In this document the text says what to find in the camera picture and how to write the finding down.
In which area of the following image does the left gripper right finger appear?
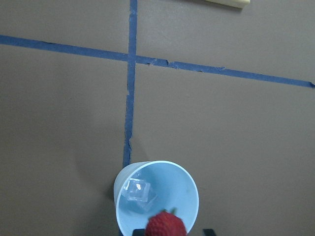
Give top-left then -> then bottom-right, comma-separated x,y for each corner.
203,229 -> 216,236

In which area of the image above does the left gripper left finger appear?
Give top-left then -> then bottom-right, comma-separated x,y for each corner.
132,229 -> 145,236

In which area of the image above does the red strawberry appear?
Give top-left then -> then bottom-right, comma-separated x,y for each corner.
144,208 -> 188,236

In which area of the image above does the clear ice cube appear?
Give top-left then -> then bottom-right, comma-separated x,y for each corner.
122,178 -> 157,212

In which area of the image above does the light blue cup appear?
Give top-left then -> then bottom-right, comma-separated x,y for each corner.
114,161 -> 199,236

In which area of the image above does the wooden cutting board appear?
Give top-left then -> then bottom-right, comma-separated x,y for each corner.
206,0 -> 251,9

